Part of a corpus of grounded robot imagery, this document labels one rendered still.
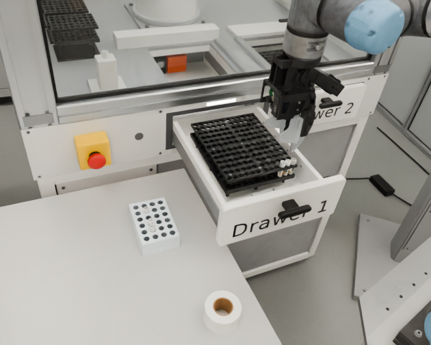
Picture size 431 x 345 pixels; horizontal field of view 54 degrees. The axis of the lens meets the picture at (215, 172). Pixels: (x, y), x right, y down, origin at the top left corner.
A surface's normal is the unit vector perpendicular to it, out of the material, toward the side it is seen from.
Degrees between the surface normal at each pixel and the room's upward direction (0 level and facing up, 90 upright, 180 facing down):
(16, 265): 0
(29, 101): 90
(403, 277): 0
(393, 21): 89
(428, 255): 0
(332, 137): 90
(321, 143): 90
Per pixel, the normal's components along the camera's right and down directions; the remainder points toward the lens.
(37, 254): 0.09, -0.75
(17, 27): 0.40, 0.63
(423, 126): -0.94, 0.15
